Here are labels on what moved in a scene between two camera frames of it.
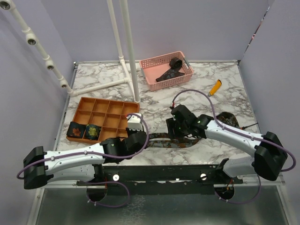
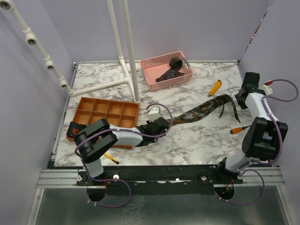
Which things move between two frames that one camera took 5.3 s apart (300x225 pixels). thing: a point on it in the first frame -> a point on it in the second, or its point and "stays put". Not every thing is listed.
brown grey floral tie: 225,117 -> 222,100
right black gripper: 172,128 -> 242,105
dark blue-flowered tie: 175,63 stays put
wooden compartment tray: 110,115 stays put
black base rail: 160,180 stays put
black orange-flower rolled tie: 75,130 stays put
